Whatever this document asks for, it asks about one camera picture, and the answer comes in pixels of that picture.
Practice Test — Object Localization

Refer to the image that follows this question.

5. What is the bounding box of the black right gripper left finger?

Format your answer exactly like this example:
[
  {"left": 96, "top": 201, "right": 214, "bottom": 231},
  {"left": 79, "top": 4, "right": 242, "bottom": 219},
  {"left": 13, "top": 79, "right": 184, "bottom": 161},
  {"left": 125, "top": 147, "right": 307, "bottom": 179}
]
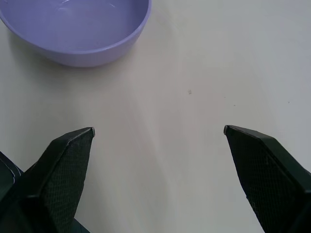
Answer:
[{"left": 0, "top": 127, "right": 96, "bottom": 233}]

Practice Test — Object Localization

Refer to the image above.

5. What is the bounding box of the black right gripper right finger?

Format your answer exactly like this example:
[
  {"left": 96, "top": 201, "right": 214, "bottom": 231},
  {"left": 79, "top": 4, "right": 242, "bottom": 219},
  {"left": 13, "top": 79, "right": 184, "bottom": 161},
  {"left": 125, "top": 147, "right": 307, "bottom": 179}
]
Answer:
[{"left": 223, "top": 125, "right": 311, "bottom": 233}]

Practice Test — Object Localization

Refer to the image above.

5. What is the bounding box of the purple plastic bowl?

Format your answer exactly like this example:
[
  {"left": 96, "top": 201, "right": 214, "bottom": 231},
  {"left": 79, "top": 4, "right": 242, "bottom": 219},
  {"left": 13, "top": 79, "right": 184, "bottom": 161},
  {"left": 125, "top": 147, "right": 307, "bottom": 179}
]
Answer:
[{"left": 0, "top": 0, "right": 153, "bottom": 68}]

